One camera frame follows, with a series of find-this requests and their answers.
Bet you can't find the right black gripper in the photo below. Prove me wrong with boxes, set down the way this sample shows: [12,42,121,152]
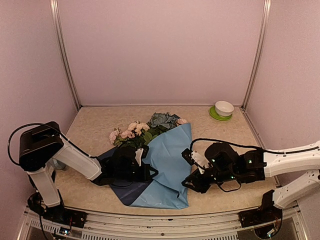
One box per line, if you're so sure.
[181,166,237,195]

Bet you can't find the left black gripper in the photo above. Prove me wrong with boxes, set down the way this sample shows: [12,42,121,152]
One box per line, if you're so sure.
[115,163,158,182]

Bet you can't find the small pink rose stem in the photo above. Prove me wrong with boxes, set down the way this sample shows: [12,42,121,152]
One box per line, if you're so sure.
[109,128,136,146]

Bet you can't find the blue wrapping paper sheet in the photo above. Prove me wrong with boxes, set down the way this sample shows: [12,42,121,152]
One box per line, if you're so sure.
[109,123,192,210]

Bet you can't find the pink fake rose stem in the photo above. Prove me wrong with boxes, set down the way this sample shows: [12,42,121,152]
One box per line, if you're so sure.
[127,121,150,136]

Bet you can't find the pink fake peony stem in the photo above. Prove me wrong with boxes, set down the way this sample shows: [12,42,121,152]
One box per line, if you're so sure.
[176,118,188,126]

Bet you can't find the blue fake hydrangea flower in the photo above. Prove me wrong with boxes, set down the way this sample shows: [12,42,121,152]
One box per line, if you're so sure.
[147,112,179,131]

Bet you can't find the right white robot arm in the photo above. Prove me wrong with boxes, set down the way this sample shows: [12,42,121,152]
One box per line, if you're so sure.
[181,139,320,222]

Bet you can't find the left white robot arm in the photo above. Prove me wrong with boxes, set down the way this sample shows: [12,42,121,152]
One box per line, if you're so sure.
[9,121,159,223]

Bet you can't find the blue paper cup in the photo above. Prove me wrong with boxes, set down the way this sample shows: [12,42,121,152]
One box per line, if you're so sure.
[52,159,66,171]

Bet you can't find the green saucer plate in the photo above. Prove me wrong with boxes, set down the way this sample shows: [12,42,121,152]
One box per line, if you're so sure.
[209,105,234,121]

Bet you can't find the white ceramic bowl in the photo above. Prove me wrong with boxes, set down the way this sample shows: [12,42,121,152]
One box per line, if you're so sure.
[214,100,235,117]

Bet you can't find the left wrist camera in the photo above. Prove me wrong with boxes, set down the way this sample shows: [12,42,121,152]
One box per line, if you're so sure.
[135,145,149,167]

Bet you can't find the aluminium front frame rail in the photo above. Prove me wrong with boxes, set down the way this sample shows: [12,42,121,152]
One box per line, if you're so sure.
[17,197,308,240]

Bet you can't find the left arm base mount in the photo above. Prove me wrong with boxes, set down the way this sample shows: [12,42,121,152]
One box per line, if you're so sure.
[27,192,87,229]

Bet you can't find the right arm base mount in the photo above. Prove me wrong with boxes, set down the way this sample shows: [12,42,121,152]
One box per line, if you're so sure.
[238,190,283,228]

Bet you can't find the left aluminium corner post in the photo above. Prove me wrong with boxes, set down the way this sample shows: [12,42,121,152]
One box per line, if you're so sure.
[50,0,82,111]

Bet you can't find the aluminium corner post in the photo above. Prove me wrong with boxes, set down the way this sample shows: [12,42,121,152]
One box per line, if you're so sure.
[50,0,82,111]
[241,0,272,112]

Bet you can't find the right aluminium corner post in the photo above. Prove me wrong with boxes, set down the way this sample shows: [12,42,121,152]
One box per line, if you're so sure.
[241,0,272,112]

